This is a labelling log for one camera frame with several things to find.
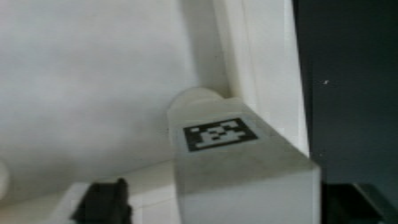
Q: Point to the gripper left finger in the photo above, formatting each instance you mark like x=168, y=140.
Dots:
x=103, y=207

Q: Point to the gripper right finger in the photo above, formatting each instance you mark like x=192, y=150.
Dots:
x=353, y=205

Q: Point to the white table leg with tag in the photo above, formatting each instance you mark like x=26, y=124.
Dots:
x=247, y=180

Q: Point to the white square tabletop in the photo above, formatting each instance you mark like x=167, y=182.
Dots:
x=99, y=58

